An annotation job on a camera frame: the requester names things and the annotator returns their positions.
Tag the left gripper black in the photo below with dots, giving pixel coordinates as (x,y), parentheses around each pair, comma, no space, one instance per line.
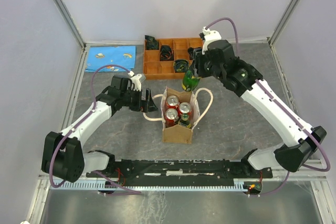
(144,106)

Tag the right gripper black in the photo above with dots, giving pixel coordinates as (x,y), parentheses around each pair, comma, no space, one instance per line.
(197,62)

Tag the red cola can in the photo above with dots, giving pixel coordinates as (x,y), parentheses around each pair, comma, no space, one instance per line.
(184,109)
(171,117)
(172,102)

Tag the green glass bottle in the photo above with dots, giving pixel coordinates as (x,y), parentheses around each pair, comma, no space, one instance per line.
(190,81)
(184,121)

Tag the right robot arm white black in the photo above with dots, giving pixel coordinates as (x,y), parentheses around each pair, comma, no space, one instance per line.
(299,139)

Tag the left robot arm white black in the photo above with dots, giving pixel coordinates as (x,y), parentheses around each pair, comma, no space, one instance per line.
(63,156)

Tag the dark rolled sock right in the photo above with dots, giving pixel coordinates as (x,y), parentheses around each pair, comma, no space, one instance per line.
(191,53)

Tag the dark rolled sock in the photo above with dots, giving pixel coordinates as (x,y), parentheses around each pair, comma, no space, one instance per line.
(191,53)
(181,66)
(151,43)
(166,53)

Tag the dark rolled sock lower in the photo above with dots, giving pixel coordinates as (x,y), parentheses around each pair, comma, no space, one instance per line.
(181,66)

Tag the orange wooden compartment tray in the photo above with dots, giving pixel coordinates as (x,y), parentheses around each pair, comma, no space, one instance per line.
(156,69)

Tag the dark rolled sock middle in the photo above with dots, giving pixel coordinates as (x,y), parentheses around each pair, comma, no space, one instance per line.
(166,53)

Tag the blue patterned cloth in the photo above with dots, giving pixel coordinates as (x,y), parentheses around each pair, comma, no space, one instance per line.
(111,55)

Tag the dark rolled sock upper left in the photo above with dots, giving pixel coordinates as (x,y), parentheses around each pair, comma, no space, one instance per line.
(151,43)

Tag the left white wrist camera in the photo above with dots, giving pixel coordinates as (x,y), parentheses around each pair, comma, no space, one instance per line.
(136,80)

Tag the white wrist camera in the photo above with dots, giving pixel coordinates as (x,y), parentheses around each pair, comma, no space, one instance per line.
(136,80)
(208,36)

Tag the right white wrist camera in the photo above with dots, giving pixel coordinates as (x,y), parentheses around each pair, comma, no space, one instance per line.
(208,36)

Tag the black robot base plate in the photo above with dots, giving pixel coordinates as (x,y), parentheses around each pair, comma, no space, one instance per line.
(173,173)

